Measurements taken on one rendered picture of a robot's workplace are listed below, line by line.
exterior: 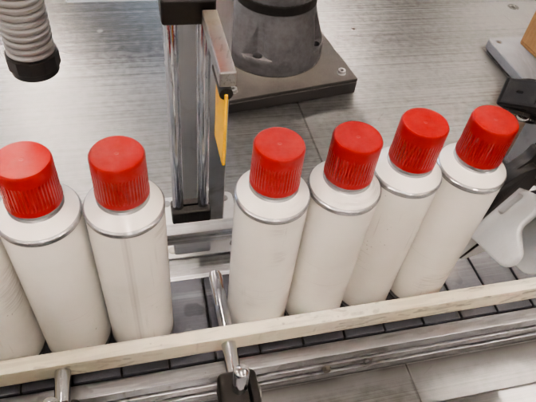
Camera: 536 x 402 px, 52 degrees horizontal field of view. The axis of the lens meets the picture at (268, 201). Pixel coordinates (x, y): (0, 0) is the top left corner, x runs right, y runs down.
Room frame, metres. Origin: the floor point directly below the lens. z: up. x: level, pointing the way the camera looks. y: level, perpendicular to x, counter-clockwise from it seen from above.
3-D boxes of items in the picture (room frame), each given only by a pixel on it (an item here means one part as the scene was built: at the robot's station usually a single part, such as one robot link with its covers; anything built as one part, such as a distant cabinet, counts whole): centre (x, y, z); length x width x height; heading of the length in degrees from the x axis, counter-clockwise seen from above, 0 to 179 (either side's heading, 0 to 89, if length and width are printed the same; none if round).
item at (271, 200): (0.25, 0.00, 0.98); 0.05 x 0.05 x 0.20
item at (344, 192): (0.27, -0.05, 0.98); 0.05 x 0.05 x 0.20
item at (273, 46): (0.72, 0.03, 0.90); 0.15 x 0.15 x 0.10
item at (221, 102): (0.26, 0.04, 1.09); 0.03 x 0.01 x 0.06; 19
